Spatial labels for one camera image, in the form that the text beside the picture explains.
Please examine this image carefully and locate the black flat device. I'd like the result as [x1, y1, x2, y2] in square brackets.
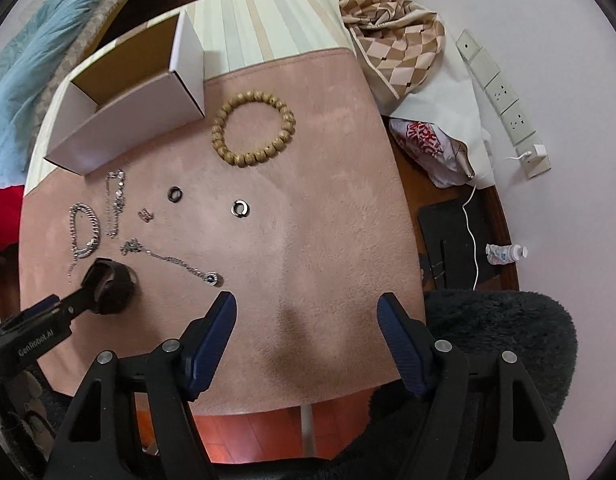
[418, 198, 498, 289]

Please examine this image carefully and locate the thick silver chain bracelet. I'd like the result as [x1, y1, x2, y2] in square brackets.
[66, 201, 102, 279]

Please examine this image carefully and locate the patterned mattress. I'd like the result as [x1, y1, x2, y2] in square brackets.
[27, 0, 128, 156]

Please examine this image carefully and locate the checkered beige scarf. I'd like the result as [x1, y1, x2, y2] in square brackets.
[340, 0, 446, 107]

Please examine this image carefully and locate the striped cream tablecloth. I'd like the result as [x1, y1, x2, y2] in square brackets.
[22, 0, 357, 198]

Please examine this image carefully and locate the wooden bead bracelet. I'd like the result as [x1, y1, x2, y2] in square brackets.
[210, 90, 297, 168]

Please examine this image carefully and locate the red white printed bag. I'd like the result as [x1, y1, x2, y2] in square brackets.
[388, 118, 475, 188]

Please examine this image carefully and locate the white plastic bottle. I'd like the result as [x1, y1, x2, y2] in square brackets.
[486, 244, 528, 266]

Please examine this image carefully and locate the white cardboard box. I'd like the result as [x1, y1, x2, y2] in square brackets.
[41, 10, 205, 176]

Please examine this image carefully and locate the white power strip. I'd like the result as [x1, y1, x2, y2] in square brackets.
[456, 29, 551, 179]

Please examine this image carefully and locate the black wristwatch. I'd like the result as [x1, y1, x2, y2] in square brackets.
[81, 258, 136, 315]

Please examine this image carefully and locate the white charger cable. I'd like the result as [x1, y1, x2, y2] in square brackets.
[458, 143, 549, 291]

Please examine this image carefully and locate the pink suede mat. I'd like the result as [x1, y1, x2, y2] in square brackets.
[40, 49, 423, 415]

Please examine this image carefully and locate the silver charm bracelet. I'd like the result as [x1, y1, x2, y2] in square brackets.
[104, 169, 127, 239]

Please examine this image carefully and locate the light blue duvet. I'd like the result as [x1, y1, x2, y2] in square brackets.
[0, 0, 102, 188]

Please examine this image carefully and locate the white cloth bag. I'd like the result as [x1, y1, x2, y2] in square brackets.
[388, 44, 494, 188]

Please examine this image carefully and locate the red bed sheet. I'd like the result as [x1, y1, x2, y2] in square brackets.
[0, 185, 24, 252]

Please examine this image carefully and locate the black fluffy cushion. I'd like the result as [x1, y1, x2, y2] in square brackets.
[368, 288, 579, 461]

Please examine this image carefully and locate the small gold clasp earring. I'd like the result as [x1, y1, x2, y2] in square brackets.
[138, 208, 154, 223]

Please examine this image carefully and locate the silver pendant necklace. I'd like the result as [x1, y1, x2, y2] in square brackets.
[119, 237, 224, 288]

